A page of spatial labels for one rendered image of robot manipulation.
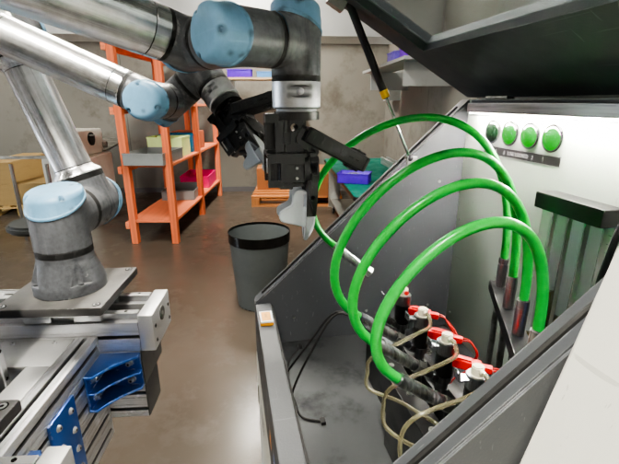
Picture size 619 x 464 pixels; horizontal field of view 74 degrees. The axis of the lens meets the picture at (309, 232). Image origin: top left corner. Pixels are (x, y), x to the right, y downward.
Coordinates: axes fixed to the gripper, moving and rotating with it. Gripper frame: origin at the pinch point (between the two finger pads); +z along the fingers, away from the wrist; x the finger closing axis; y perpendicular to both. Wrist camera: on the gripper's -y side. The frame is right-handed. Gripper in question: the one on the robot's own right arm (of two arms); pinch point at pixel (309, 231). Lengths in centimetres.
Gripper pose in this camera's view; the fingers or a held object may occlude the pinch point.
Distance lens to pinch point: 70.9
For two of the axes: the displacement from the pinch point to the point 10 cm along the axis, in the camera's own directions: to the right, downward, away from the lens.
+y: -9.8, 0.6, -1.8
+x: 1.9, 3.0, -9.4
